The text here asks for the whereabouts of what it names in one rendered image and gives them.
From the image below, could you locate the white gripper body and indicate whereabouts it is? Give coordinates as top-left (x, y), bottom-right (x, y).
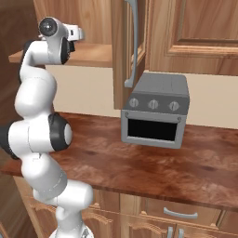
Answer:
top-left (74, 27), bottom-right (86, 42)

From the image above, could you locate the dark wooden cabinet door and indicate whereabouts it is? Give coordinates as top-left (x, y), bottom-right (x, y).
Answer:
top-left (0, 0), bottom-right (35, 125)

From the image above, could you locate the closed wooden cabinet door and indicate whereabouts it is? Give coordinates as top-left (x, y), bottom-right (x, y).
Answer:
top-left (148, 0), bottom-right (238, 77)

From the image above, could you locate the wooden base cabinet door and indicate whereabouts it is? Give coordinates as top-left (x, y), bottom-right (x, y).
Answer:
top-left (174, 225), bottom-right (238, 238)
top-left (81, 209), bottom-right (123, 238)
top-left (127, 220), bottom-right (175, 238)

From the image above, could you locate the grey toaster oven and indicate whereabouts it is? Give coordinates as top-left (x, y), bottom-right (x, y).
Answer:
top-left (120, 72), bottom-right (191, 150)

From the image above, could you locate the wooden drawer front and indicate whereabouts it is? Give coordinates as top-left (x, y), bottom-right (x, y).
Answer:
top-left (144, 197), bottom-right (223, 230)

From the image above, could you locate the open wooden wall cabinet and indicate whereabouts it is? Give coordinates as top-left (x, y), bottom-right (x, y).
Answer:
top-left (7, 0), bottom-right (113, 69)

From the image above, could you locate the wooden cabinet door grey handle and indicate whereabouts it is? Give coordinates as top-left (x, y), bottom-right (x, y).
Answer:
top-left (111, 0), bottom-right (151, 111)

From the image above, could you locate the long grey cabinet handle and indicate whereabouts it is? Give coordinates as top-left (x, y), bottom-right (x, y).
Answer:
top-left (124, 0), bottom-right (139, 89)

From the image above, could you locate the grey drawer handle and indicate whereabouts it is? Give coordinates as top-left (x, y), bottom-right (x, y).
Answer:
top-left (163, 206), bottom-right (199, 220)

